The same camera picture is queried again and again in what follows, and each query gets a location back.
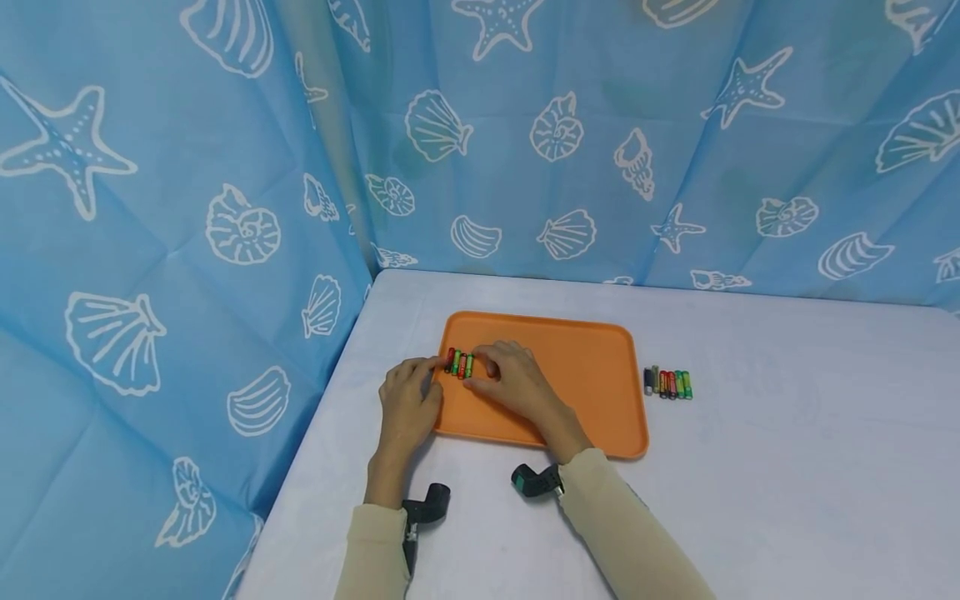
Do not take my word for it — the person's left forearm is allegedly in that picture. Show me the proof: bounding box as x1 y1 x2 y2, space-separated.
333 454 418 600

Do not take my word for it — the row of mixed batteries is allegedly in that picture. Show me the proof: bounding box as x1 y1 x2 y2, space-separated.
642 365 694 402

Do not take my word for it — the orange plastic tray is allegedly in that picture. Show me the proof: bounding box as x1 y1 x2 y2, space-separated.
432 311 651 461

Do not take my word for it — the black wrist band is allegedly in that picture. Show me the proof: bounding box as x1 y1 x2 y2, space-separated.
401 482 452 578
510 463 566 502

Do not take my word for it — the person's right forearm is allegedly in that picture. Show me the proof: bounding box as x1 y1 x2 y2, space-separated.
541 427 718 600

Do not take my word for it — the person's right hand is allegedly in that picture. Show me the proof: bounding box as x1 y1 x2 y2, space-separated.
472 340 595 464

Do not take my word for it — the person's left hand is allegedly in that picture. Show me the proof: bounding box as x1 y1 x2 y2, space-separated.
378 356 446 469

